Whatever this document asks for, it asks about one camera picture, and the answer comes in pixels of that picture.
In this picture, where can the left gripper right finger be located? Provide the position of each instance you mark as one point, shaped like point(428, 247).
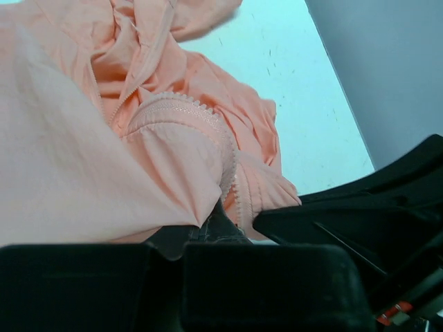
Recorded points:
point(230, 284)

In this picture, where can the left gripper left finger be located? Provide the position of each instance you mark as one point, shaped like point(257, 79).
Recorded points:
point(93, 287)

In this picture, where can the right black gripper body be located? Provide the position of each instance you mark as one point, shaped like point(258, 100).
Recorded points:
point(404, 284)

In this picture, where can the salmon pink jacket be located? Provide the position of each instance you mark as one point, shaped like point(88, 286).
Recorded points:
point(110, 130)

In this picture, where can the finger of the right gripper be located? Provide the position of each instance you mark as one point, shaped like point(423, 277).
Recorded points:
point(383, 220)

